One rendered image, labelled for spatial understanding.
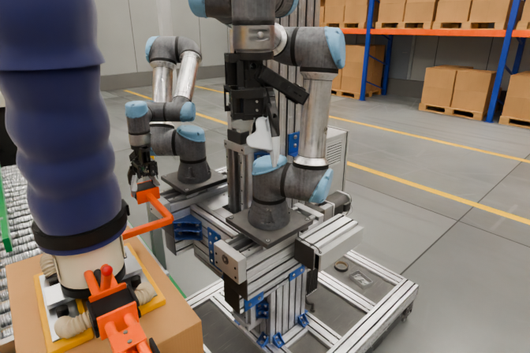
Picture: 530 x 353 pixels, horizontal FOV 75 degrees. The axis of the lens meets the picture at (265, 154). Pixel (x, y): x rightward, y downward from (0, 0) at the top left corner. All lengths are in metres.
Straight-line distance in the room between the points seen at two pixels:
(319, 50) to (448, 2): 6.92
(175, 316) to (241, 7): 0.80
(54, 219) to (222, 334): 1.25
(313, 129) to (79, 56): 0.64
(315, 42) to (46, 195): 0.79
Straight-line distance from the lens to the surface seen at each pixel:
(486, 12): 7.67
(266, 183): 1.12
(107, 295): 0.95
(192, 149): 1.50
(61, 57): 0.85
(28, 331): 1.17
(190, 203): 1.56
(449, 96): 7.89
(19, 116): 0.91
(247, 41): 0.61
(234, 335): 1.99
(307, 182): 1.08
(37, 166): 0.94
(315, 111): 1.05
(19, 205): 2.93
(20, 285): 1.35
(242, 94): 0.62
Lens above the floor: 1.68
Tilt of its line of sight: 20 degrees down
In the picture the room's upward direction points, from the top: straight up
